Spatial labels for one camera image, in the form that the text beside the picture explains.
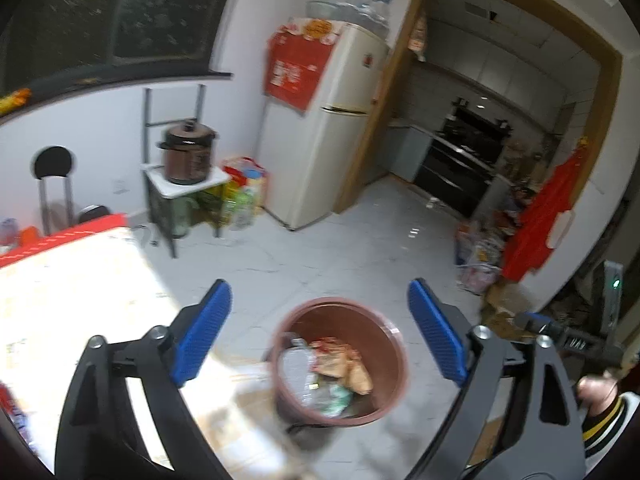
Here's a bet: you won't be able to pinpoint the cream refrigerator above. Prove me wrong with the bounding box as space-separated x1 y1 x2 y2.
255 22 391 232

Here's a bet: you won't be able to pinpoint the black rack with white shelf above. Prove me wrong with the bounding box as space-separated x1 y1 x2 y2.
140 84 233 258

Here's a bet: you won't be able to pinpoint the brown electric pressure cooker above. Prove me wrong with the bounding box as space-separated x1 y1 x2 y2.
159 120 220 186

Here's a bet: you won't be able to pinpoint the hanging orange white packet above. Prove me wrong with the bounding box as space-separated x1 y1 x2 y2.
407 15 429 61

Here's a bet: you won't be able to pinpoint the red printed tablecloth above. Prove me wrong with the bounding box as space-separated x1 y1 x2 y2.
0 214 132 268

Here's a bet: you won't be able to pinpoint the open cardboard box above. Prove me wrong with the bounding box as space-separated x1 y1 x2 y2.
482 280 527 341

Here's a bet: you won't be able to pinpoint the grey upper kitchen cabinets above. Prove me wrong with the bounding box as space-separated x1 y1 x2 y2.
425 0 601 108

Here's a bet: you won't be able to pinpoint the brown plastic trash bin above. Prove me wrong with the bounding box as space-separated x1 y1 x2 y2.
270 297 408 426

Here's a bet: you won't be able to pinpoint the red printed cloth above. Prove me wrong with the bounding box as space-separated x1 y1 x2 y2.
264 17 346 116

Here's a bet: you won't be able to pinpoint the red hanging garment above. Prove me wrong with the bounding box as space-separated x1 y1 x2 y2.
501 142 593 281

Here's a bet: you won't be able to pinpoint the black window sill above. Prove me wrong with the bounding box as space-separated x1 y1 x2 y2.
0 67 235 117

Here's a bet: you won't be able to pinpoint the grey lower kitchen cabinet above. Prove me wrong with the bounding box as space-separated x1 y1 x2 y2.
377 120 436 184

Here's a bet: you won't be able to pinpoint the pink plastic bag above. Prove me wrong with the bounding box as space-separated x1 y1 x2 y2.
460 262 501 295

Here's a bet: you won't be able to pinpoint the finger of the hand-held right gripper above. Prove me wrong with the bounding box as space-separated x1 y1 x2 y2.
515 311 564 341

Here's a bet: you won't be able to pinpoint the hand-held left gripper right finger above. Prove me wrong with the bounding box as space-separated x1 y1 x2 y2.
407 279 587 480

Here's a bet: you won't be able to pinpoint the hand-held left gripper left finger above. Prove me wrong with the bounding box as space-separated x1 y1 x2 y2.
54 279 233 480

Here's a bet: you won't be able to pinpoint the crumpled white green wrapper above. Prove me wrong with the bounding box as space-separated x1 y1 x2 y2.
315 382 354 416

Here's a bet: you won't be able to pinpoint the clear plastic bottle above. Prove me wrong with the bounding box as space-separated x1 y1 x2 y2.
280 339 321 408

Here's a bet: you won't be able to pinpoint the person's right hand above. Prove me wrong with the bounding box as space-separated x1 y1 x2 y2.
575 367 624 413

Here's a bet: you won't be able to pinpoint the dark window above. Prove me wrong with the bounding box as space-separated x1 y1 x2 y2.
0 0 241 96

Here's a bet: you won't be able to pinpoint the red green shopping bag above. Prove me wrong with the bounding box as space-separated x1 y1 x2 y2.
222 156 268 211

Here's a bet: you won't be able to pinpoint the green kettle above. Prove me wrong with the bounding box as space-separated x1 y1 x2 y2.
167 195 201 239

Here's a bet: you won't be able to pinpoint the black integrated stove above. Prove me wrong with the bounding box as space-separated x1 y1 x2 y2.
414 99 514 219

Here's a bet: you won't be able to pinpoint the black round-back chair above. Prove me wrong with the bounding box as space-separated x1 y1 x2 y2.
31 146 111 236

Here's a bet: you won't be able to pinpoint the brown paper packet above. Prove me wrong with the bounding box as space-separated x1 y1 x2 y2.
312 345 375 395

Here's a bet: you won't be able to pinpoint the orange snack packet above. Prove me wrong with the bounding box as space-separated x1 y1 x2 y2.
0 89 32 114

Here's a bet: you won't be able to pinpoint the wooden door frame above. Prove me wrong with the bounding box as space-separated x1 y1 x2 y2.
334 0 623 311

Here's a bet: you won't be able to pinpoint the table with red edge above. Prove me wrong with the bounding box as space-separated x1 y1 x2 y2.
0 230 281 466

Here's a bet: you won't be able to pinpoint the cluttered shelf of goods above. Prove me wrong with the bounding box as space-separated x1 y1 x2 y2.
492 135 561 241

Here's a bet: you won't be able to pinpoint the yellow green box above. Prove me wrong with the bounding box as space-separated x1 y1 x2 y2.
197 187 229 224

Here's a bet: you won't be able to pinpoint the green basin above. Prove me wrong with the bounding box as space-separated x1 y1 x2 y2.
305 1 347 22

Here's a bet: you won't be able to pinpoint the red snack packet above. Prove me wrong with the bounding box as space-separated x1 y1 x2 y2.
314 336 352 355

